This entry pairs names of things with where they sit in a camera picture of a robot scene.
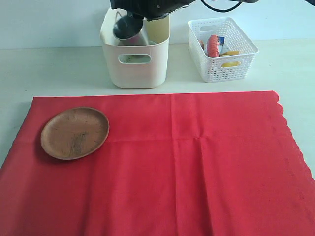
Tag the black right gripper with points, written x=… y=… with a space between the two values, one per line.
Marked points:
x=149 y=9

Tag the stainless steel cup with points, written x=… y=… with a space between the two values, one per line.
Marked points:
x=130 y=31

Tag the pale green bowl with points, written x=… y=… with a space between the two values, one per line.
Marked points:
x=135 y=58

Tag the red sausage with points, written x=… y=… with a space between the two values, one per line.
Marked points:
x=212 y=46

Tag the blue white milk carton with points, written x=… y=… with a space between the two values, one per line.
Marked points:
x=220 y=43

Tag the orange cheese wedge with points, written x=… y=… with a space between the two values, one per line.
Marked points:
x=230 y=53

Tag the yellow lemon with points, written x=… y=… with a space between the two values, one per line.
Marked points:
x=231 y=64

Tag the brown wooden plate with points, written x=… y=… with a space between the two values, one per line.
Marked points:
x=75 y=133

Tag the red table cloth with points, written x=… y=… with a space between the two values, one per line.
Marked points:
x=199 y=164

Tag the cream plastic bin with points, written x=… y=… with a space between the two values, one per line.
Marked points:
x=136 y=76

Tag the white woven plastic basket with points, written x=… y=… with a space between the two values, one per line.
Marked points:
x=209 y=68

